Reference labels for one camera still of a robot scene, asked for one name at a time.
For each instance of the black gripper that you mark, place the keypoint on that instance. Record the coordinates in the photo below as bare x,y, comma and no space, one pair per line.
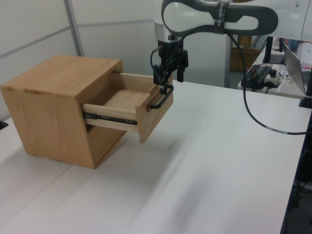
174,54

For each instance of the oak wooden drawer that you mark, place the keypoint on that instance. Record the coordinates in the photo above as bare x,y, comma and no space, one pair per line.
146,122

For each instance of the brown cardboard box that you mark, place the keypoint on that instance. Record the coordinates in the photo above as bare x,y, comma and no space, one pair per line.
237,61

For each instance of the black power supply box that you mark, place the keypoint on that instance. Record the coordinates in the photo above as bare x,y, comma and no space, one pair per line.
258,73

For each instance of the black monitor stand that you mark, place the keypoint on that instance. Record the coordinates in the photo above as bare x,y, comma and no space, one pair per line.
268,48

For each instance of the white emergency stop button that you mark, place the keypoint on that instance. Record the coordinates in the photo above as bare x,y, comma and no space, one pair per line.
273,80

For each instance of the grey scissors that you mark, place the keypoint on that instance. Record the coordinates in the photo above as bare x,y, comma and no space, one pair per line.
282,75

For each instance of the white side desk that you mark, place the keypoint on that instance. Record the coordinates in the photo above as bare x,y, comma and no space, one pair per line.
282,90

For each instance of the grey open laptop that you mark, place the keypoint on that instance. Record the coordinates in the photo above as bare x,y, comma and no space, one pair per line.
292,65

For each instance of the oak wooden cabinet shell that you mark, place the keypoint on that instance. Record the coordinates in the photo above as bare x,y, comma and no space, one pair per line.
48,117

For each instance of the black desk clamp pole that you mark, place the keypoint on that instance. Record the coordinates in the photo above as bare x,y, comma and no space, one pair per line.
308,97

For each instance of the black drawer slide rail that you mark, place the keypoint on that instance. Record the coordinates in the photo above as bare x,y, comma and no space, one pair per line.
109,118

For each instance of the grey partition post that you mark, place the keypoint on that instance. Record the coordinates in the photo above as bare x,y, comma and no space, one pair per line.
74,26

